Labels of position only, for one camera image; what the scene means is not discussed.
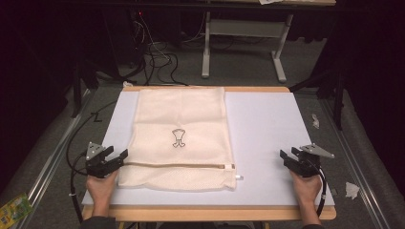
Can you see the white board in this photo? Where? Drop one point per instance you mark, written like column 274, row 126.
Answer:
column 264, row 127

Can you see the white desk frame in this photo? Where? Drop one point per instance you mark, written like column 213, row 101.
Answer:
column 243, row 28

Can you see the small white scrap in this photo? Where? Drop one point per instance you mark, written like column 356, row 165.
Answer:
column 127, row 84

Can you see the wooden table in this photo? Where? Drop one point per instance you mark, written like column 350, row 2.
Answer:
column 207, row 213

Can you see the small crumpled white paper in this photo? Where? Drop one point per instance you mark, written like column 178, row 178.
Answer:
column 315, row 121

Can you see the person's right hand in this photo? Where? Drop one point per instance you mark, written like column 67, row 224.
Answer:
column 306, row 190

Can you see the green packet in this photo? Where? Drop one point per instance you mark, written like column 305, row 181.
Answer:
column 14, row 211

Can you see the cream mesh laundry bag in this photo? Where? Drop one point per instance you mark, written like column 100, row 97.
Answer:
column 178, row 111

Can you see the black stand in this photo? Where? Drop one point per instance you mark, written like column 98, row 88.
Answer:
column 338, row 95
column 78, row 86

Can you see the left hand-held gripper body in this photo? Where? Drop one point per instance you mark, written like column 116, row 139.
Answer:
column 97, row 167

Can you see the person's left hand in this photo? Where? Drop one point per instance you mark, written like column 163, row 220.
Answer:
column 101, row 189

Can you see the large crumpled white paper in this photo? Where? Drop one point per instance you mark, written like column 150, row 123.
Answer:
column 351, row 190

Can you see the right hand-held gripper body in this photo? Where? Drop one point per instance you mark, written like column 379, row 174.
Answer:
column 307, row 165

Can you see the metal floor rail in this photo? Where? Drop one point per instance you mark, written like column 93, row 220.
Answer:
column 353, row 165
column 51, row 159

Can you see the white paper sheet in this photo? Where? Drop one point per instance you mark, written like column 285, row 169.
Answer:
column 269, row 1

